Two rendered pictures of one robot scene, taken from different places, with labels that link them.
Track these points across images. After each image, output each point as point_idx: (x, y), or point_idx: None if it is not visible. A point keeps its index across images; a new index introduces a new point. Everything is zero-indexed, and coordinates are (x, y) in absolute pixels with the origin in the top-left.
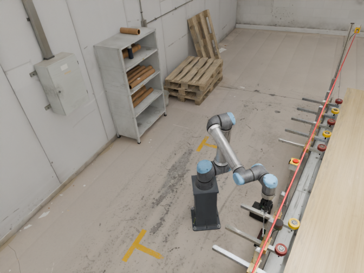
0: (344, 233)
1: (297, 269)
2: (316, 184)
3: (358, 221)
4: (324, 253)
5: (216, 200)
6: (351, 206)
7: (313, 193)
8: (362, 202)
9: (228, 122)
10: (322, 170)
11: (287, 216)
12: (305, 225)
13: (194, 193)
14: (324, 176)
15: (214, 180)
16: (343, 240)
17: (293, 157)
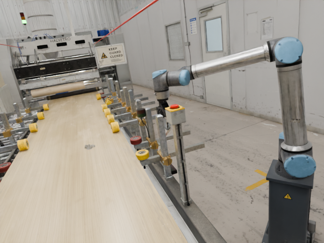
0: (87, 175)
1: (115, 139)
2: (157, 200)
3: (73, 196)
4: (101, 155)
5: (268, 195)
6: (88, 208)
7: (150, 186)
8: (71, 227)
9: (274, 48)
10: (173, 233)
11: (173, 212)
12: (130, 157)
13: (274, 160)
14: (159, 225)
15: (293, 181)
16: (87, 170)
17: (182, 107)
